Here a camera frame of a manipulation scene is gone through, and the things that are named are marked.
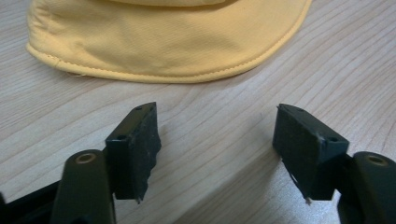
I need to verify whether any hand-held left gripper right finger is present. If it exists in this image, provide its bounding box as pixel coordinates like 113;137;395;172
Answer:
272;103;350;205

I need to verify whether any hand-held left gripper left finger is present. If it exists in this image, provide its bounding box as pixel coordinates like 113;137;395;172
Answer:
105;101;163;205

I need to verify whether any yellow bucket hat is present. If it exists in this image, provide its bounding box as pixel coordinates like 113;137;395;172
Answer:
25;0;313;84

